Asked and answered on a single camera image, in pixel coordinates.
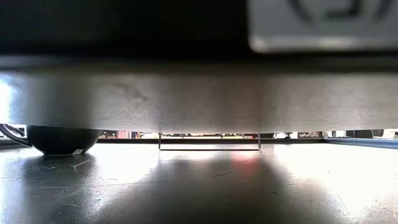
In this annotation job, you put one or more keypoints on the grey blurred panel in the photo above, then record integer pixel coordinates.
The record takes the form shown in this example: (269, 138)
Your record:
(199, 102)

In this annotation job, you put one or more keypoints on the black round object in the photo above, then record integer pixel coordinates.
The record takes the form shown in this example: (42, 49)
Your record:
(62, 140)

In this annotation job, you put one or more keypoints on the white blurred plate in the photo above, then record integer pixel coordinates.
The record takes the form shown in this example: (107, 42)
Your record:
(311, 31)

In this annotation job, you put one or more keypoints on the black blurred housing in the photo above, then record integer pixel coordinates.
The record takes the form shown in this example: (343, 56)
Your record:
(124, 28)

